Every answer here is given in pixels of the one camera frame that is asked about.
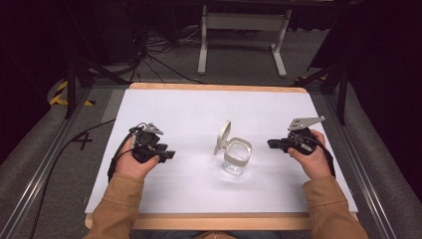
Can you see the person's left hand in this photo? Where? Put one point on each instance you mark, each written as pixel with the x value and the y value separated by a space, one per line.
pixel 135 163

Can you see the aluminium rail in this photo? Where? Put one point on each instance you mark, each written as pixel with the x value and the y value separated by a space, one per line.
pixel 40 162
pixel 361 162

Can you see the white table mat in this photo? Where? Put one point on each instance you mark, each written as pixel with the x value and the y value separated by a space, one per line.
pixel 212 109

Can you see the clear glass jar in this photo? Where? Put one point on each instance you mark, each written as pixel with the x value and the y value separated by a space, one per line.
pixel 236 157

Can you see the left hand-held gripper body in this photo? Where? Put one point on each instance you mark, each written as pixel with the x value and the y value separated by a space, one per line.
pixel 146 141

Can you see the black tripod stand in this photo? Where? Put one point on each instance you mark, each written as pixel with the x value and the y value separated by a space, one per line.
pixel 84 71
pixel 333 79

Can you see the white hinged jar lid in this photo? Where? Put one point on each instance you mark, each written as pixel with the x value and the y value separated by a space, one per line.
pixel 223 136

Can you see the person's right hand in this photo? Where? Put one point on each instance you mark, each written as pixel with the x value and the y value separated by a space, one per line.
pixel 310 159

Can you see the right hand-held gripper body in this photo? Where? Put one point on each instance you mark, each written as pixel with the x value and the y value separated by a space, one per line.
pixel 300 136

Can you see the yellow black hazard tape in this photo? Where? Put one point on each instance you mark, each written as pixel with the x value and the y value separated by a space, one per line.
pixel 63 96

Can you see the white metal table frame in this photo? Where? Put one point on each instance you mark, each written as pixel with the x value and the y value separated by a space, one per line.
pixel 244 36

